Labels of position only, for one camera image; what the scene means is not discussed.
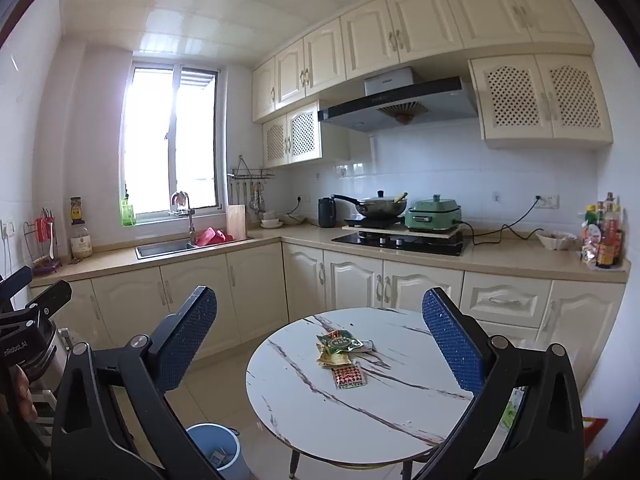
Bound round white marble table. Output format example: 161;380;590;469
246;308;473;470

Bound white bowl on counter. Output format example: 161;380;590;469
536;231;578;252

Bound steel sink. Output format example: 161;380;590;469
134;240;196;260

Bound green dish soap bottle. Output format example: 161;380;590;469
119;195;137;226

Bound sink faucet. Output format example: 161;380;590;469
170;191;195;246

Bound cream cabinets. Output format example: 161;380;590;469
54;242;626;385
253;0;613;167

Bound red checkered snack packet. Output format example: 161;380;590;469
331;364;367;389

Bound upper cream cabinets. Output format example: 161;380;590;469
253;0;613;167

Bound lower cream cabinets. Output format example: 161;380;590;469
54;242;626;385

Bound red plastic basin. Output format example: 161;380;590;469
194;228;234;247

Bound utensil rack stand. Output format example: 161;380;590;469
23;208;62;276

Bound stacked white bowls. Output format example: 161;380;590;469
260;210;283;230

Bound condiment bottles group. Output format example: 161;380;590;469
580;192;624;269

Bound black gas stove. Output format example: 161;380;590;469
333;217;468;256

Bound blue plastic trash bucket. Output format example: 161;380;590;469
186;422;252;480

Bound range hood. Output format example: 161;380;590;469
318;76;478;132

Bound wooden cutting board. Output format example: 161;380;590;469
226;205;247;240

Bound large oil bottle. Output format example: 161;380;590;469
70;196;93;260

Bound person left hand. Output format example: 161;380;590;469
11;366;38;422

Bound black power cable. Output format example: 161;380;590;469
456;196;546;247

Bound black electric kettle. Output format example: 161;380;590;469
318;197;336;229

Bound kitchen window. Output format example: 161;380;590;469
119;63;221;223

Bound black wok with lid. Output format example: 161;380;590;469
332;190;408;219

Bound hanging utensil rail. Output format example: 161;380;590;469
227;155;274;216

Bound wall power outlet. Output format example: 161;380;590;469
534;194;560;209

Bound green electric cooker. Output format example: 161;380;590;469
405;194;462;232

